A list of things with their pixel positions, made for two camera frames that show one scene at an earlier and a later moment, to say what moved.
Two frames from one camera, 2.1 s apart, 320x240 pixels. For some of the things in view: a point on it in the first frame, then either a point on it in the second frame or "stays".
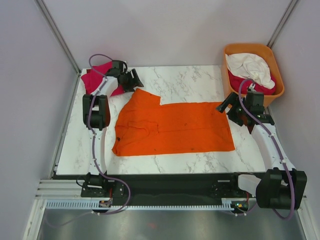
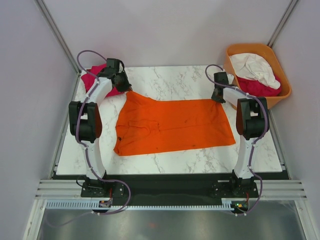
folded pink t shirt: x=91 y=79 stays
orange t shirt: x=143 y=125 stays
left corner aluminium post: x=57 y=34 stays
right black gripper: x=233 y=99 to x=216 y=98
